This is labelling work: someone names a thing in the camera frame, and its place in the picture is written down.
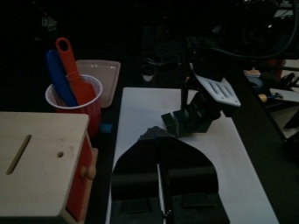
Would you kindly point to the small blue block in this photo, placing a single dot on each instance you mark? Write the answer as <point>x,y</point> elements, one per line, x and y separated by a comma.
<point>105,128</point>

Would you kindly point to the white plastic cutting board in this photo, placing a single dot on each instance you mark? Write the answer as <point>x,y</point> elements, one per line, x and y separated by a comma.
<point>240,175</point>

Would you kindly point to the red drawer with wooden knob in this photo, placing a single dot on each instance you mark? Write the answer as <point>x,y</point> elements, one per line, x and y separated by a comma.
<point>78,186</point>

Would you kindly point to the red plastic cup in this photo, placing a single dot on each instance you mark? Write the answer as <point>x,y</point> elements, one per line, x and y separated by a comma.
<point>90,115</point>

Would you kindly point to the wooden box with slot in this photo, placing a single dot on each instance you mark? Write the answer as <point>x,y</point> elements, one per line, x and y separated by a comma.
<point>38,163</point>

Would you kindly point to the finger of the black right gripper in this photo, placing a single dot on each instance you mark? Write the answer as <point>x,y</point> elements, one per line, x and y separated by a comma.
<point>204,121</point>

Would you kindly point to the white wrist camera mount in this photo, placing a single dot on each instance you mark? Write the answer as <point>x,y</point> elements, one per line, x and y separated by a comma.
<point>219,90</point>

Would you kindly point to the white background board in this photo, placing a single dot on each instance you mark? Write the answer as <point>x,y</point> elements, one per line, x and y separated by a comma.
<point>285,94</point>

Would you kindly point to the small white background cup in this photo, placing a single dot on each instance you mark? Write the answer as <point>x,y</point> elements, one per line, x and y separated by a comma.
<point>148,74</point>

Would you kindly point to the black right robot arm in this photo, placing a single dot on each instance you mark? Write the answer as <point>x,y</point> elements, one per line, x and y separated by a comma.
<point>233,35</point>

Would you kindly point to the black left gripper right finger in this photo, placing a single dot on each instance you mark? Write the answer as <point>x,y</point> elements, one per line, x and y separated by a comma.
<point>191,180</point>

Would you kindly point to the small yellow background item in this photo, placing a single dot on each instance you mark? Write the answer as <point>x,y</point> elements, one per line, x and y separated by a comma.
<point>263,97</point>

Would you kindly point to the orange toy knife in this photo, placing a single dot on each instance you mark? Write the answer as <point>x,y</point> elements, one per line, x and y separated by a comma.
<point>76,78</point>

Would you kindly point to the blue toy knife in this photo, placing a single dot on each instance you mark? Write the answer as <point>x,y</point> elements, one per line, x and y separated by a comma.
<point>60,78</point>

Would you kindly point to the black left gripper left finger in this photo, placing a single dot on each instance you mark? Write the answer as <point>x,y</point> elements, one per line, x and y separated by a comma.
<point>133,175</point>

